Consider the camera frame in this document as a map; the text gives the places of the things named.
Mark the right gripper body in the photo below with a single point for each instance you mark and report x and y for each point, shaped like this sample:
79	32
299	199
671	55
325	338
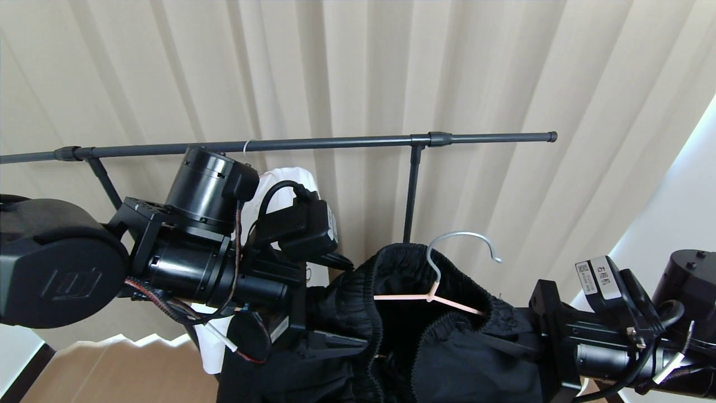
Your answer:
604	358

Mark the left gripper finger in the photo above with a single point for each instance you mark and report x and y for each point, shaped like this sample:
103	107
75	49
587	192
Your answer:
338	262
335	344

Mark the black garment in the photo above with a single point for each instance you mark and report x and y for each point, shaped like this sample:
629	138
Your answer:
347	313

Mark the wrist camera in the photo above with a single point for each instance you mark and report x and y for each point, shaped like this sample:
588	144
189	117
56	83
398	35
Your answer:
609	285
302	229

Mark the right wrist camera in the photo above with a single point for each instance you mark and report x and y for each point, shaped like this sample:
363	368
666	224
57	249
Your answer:
609	285

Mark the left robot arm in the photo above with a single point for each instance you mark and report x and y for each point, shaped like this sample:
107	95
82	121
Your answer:
56	268

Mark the beige curtain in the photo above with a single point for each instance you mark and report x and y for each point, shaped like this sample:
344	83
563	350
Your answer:
447	56

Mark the white printed t-shirt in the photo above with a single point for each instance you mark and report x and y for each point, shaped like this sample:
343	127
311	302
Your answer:
291	176

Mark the pink clothes hanger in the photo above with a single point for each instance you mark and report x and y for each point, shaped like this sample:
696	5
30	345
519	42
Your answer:
433	274
246	146

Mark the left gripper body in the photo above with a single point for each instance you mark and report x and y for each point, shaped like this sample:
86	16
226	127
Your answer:
190	268

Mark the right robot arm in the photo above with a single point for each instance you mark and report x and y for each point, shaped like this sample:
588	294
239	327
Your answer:
691	280

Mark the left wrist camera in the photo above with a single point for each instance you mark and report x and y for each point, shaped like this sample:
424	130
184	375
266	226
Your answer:
302	229

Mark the black clothes rack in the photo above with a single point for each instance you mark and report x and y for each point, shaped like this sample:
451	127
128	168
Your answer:
335	142

